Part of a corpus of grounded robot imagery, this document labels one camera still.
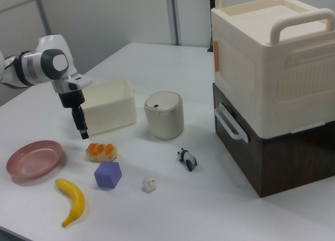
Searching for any small white crumpled lump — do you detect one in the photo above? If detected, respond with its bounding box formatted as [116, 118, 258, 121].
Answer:
[142, 174, 158, 193]

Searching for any orange glazed bread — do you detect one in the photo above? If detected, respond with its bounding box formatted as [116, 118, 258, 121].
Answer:
[85, 143, 118, 163]

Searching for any cream plastic basket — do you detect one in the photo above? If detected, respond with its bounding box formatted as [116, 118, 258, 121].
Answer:
[80, 78, 138, 137]

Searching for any small beige trash can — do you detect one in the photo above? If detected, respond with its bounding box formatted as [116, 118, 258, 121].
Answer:
[143, 91, 184, 141]

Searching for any dark brown wooden drawer box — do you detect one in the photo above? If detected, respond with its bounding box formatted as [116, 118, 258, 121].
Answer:
[212, 83, 335, 199]

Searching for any pink plate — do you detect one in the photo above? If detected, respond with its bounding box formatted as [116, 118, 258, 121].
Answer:
[6, 140, 63, 179]

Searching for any cream storage box with handles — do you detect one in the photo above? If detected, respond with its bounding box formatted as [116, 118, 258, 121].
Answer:
[210, 0, 335, 140]

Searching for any white drawer handle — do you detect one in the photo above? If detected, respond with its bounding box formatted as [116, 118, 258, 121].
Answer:
[214, 102, 249, 143]

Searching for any purple cube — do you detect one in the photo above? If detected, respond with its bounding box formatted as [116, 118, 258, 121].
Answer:
[94, 161, 123, 189]

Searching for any grey upright partition post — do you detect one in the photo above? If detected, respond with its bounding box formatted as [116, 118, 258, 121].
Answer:
[170, 0, 182, 46]

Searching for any yellow banana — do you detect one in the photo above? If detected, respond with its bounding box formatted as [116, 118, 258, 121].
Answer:
[54, 178, 86, 228]

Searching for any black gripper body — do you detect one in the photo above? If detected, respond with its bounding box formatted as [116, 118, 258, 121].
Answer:
[58, 90, 86, 109]

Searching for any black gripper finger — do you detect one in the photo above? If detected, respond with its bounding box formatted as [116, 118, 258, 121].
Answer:
[71, 107, 80, 131]
[75, 106, 90, 140]

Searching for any black cable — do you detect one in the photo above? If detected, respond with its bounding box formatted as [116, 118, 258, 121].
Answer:
[207, 0, 217, 53]

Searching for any grey slanted partition post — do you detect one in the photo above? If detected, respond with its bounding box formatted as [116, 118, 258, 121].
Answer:
[32, 0, 54, 37]

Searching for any panda figurine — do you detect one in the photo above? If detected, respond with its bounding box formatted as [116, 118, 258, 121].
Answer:
[176, 147, 198, 172]

